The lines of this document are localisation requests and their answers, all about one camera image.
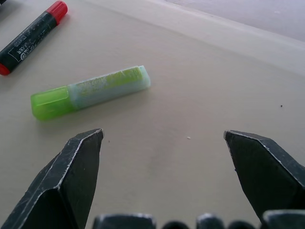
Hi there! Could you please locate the black marker with red cap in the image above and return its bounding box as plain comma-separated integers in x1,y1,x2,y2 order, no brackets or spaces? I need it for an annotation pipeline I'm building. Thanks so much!
0,0,69,76

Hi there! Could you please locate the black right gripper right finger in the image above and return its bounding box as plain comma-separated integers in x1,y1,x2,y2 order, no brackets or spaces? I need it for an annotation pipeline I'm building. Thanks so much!
223,130,305,226

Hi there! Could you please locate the green highlighter pen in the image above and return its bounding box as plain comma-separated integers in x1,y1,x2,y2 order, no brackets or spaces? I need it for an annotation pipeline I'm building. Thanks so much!
30,64,152,122

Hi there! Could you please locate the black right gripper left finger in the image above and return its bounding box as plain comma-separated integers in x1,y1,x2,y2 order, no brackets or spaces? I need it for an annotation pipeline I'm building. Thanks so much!
0,128,105,229

